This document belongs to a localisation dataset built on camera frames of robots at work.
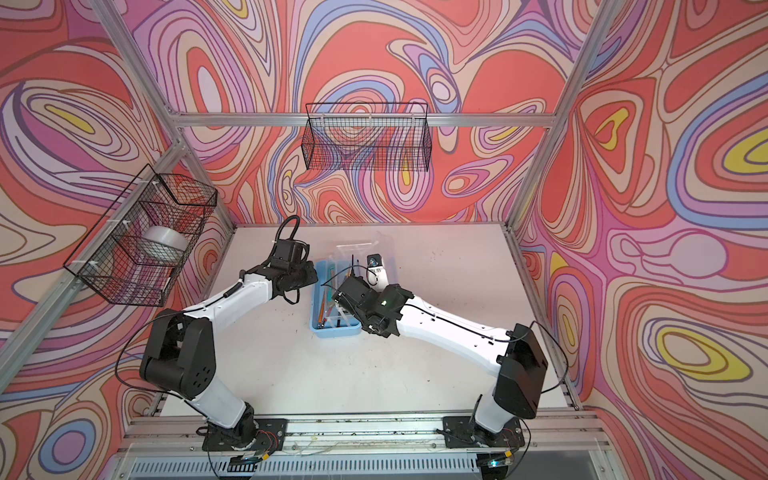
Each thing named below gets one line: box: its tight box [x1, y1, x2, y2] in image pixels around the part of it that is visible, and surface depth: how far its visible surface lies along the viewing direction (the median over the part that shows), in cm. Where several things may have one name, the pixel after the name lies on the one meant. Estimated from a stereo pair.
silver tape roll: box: [143, 226, 190, 251], surface depth 75 cm
